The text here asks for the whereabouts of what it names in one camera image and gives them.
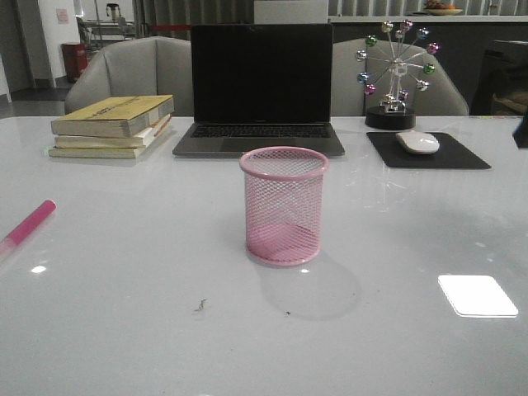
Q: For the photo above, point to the bottom pale book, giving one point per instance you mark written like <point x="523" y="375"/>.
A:
<point x="96" y="152"/>

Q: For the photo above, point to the left grey armchair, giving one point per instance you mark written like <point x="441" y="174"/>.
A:
<point x="150" y="66"/>

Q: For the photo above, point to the grey armchair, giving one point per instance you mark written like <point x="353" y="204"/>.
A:
<point x="442" y="98"/>
<point x="150" y="66"/>

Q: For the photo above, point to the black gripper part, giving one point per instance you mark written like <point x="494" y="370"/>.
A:
<point x="520" y="135"/>

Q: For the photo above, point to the ferris wheel desk ornament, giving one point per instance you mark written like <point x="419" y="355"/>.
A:
<point x="392" y="112"/>

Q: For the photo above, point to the grey laptop black screen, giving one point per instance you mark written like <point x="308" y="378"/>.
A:
<point x="256" y="86"/>

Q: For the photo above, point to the red bin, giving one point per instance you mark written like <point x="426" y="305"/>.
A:
<point x="75" y="60"/>

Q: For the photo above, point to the white cabinet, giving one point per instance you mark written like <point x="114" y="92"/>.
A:
<point x="290" y="12"/>

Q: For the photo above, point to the pink marker pen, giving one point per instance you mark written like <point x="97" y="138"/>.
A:
<point x="26" y="227"/>

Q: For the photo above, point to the middle white book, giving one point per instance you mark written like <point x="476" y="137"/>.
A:
<point x="141" y="140"/>

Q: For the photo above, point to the pink mesh pen holder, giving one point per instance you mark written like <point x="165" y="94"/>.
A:
<point x="283" y="200"/>

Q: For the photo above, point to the fruit bowl on counter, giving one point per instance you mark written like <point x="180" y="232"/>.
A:
<point x="439" y="8"/>

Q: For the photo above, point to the right grey armchair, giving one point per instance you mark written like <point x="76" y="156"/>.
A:
<point x="442" y="98"/>

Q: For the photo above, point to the brown cushion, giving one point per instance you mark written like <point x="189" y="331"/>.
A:
<point x="511" y="104"/>

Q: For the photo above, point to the black mouse pad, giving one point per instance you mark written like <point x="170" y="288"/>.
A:
<point x="451" y="154"/>

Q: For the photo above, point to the white computer mouse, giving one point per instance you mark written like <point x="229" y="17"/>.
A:
<point x="418" y="142"/>

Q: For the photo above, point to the top yellow book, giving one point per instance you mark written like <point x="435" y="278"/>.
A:
<point x="115" y="117"/>

